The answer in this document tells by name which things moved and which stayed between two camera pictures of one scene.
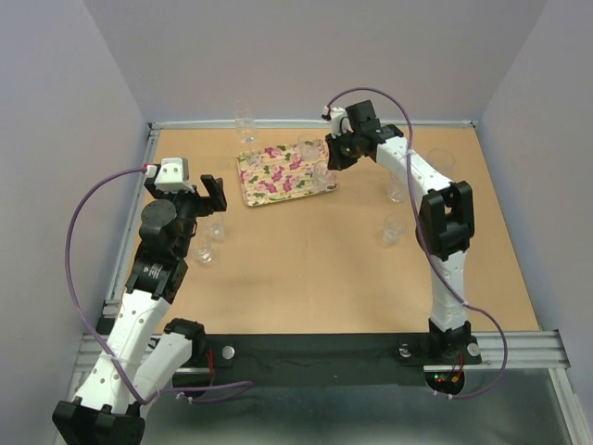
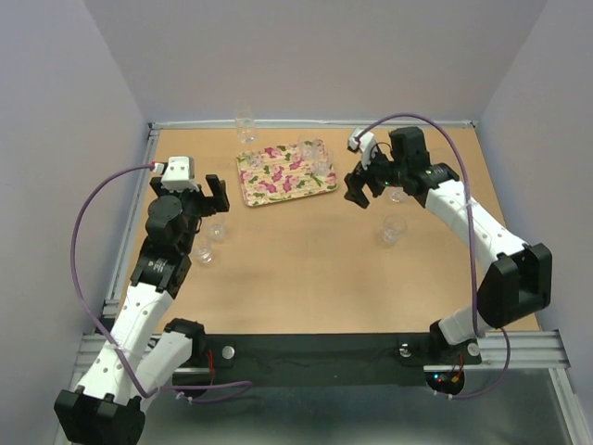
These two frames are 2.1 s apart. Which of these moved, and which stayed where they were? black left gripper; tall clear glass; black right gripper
Moved: black right gripper
Stayed: tall clear glass; black left gripper
